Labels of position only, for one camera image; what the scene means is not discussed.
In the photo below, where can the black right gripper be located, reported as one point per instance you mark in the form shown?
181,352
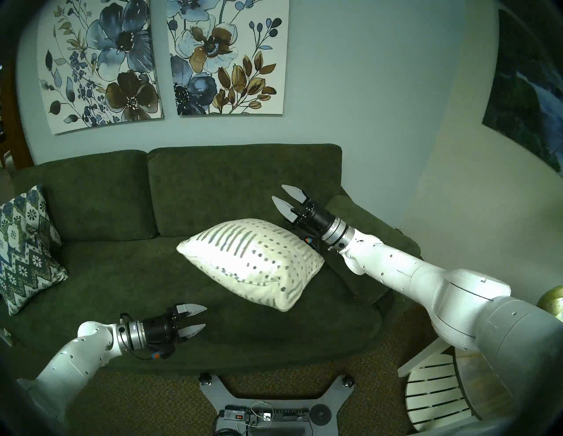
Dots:
314,219

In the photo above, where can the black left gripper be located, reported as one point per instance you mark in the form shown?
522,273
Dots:
162,329

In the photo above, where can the cream dotted striped cushion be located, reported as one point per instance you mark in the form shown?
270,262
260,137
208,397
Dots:
255,263

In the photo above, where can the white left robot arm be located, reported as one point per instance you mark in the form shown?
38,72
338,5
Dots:
74,356

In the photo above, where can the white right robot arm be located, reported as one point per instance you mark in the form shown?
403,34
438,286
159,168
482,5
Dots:
440,281

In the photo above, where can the green sofa back cushion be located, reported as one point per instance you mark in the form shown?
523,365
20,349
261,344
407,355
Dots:
88,198
242,184

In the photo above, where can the green sofa armrest cushion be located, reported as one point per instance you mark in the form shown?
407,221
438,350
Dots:
378,233

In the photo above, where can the blue zigzag patterned cushion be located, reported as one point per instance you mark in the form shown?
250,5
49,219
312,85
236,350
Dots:
26,255

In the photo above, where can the black base knob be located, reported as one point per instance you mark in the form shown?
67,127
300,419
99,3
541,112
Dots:
349,379
205,379

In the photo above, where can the green fabric sofa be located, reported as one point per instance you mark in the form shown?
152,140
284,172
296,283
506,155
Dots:
110,281

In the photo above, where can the black electronics strip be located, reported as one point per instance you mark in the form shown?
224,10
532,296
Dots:
286,414

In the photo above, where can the black round base dial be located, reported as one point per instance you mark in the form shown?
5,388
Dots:
321,415

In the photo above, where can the floral painting brown leaves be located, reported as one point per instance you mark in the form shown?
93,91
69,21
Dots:
220,57

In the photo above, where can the floral painting large blue flower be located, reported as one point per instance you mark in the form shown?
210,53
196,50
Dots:
110,66

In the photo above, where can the white slatted chair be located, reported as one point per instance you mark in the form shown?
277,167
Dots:
431,395

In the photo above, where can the round wooden table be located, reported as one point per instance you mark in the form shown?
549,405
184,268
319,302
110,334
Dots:
477,378

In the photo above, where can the waterfall landscape painting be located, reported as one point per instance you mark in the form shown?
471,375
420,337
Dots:
528,96

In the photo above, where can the yellow-green ceramic lamp base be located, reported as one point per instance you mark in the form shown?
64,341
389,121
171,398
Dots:
552,303

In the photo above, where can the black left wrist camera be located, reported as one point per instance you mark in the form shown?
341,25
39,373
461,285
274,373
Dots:
166,350

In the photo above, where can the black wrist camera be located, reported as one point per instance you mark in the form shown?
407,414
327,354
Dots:
314,244
166,350

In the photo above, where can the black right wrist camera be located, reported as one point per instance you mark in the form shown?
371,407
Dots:
314,244

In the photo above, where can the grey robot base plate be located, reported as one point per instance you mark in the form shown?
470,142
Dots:
281,401

